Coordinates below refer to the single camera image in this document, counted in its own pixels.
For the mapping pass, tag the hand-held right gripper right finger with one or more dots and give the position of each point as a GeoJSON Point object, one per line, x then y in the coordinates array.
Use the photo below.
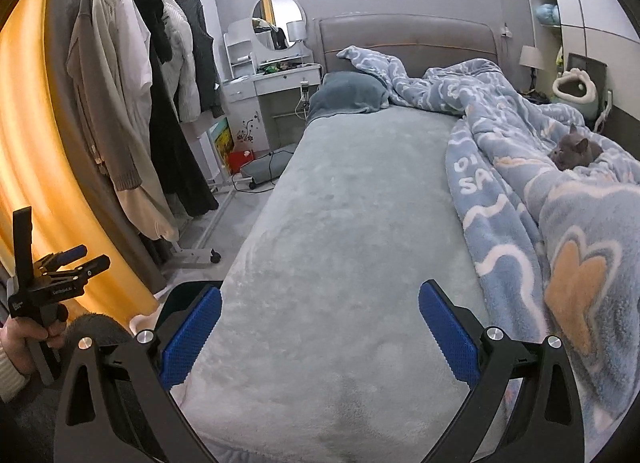
{"type": "Point", "coordinates": [447, 333]}

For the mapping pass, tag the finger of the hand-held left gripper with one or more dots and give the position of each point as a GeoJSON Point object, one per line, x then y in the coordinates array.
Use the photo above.
{"type": "Point", "coordinates": [90, 265]}
{"type": "Point", "coordinates": [72, 253]}

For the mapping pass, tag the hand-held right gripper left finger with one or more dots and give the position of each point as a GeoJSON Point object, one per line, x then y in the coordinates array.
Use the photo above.
{"type": "Point", "coordinates": [192, 338]}

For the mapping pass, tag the dark teal trash bin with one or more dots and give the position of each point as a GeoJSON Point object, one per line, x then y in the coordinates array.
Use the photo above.
{"type": "Point", "coordinates": [185, 298]}

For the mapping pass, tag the person's left forearm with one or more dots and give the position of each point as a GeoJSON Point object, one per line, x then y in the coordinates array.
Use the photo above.
{"type": "Point", "coordinates": [9, 378]}

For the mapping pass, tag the person's left hand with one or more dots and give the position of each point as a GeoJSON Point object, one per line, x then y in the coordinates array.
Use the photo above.
{"type": "Point", "coordinates": [17, 343]}

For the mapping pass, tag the cream garment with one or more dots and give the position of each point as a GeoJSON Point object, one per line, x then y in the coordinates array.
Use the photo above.
{"type": "Point", "coordinates": [150, 215]}

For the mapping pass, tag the white clothes rack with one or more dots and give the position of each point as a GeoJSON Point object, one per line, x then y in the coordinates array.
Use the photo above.
{"type": "Point", "coordinates": [195, 255]}

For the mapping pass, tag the orange curtain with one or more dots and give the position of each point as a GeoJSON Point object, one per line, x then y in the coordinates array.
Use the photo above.
{"type": "Point", "coordinates": [35, 143]}

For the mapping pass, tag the grey fleece bed cover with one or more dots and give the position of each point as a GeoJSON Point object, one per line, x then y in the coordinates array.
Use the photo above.
{"type": "Point", "coordinates": [340, 268]}

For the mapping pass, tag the long black coat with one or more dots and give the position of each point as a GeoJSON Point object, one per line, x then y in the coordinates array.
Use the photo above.
{"type": "Point", "coordinates": [180, 158]}

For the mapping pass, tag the blue patterned fleece blanket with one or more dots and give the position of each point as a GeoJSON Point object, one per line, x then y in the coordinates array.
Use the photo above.
{"type": "Point", "coordinates": [500, 183]}

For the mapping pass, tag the beige knit cardigan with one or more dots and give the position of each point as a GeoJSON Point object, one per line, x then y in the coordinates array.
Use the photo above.
{"type": "Point", "coordinates": [95, 93]}

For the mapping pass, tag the yellow painting canvas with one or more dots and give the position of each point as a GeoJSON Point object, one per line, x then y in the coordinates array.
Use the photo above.
{"type": "Point", "coordinates": [222, 143]}

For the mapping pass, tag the red box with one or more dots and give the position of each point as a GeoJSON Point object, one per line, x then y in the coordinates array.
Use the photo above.
{"type": "Point", "coordinates": [241, 160]}

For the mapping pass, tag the white puffer jacket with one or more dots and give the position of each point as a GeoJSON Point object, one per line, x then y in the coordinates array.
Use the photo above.
{"type": "Point", "coordinates": [180, 63]}

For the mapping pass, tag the white shirt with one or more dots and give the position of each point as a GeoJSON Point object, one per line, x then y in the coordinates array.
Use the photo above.
{"type": "Point", "coordinates": [135, 43]}

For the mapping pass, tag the grey cat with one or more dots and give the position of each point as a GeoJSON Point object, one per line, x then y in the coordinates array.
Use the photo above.
{"type": "Point", "coordinates": [575, 150]}

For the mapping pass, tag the dark grey vest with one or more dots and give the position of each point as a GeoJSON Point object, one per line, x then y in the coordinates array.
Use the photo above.
{"type": "Point", "coordinates": [205, 53]}

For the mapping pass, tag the teal pillow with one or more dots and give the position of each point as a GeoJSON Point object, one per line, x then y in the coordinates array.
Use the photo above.
{"type": "Point", "coordinates": [350, 93]}

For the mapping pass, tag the white vanity desk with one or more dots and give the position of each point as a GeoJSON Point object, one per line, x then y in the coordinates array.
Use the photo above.
{"type": "Point", "coordinates": [280, 81]}

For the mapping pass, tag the white plush cat bed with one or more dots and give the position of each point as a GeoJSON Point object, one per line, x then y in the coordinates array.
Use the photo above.
{"type": "Point", "coordinates": [575, 95]}

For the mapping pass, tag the white power strip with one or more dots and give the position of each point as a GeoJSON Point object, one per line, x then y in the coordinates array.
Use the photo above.
{"type": "Point", "coordinates": [304, 90]}

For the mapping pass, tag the clutter of cosmetics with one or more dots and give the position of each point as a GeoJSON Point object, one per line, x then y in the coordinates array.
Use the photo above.
{"type": "Point", "coordinates": [280, 68]}

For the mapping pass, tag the bedside lamp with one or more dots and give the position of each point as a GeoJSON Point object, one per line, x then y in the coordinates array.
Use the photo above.
{"type": "Point", "coordinates": [530, 57]}

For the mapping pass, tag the green plush toy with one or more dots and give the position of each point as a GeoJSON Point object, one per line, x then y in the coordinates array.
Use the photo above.
{"type": "Point", "coordinates": [558, 58]}

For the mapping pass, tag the grey upholstered headboard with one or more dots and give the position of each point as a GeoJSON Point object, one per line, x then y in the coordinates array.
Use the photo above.
{"type": "Point", "coordinates": [415, 35]}

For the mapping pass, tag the white shade vanity lamp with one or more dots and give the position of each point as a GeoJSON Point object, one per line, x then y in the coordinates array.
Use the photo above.
{"type": "Point", "coordinates": [295, 30]}

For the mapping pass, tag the round mirror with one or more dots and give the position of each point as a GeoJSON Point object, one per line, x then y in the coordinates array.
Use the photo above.
{"type": "Point", "coordinates": [282, 10]}

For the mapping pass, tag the blue plush toy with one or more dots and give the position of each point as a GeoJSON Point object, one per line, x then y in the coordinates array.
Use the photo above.
{"type": "Point", "coordinates": [546, 14]}

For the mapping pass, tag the wall socket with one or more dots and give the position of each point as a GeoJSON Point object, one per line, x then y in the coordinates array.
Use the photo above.
{"type": "Point", "coordinates": [506, 32]}

